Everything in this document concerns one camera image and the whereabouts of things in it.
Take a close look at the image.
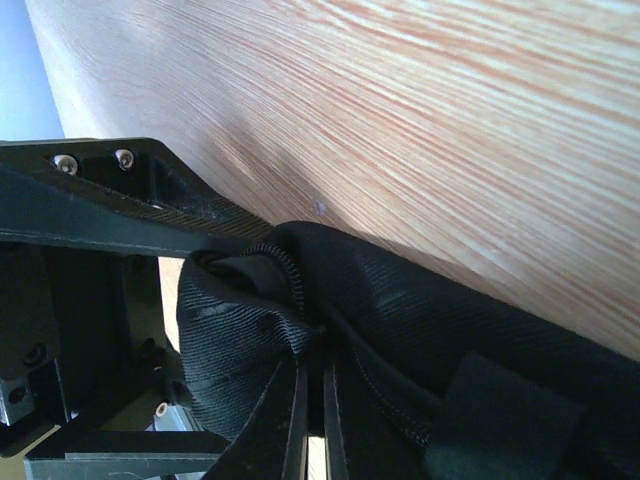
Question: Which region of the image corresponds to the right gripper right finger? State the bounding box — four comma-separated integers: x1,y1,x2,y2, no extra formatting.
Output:
323,362,349,480

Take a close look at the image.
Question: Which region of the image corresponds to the black necktie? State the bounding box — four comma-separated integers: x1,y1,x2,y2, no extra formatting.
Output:
177,222,639,479

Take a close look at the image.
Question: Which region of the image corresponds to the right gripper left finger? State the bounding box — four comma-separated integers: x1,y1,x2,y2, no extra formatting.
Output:
204,359,308,479

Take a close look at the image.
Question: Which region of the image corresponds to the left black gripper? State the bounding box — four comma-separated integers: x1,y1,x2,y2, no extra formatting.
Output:
1,138,271,479

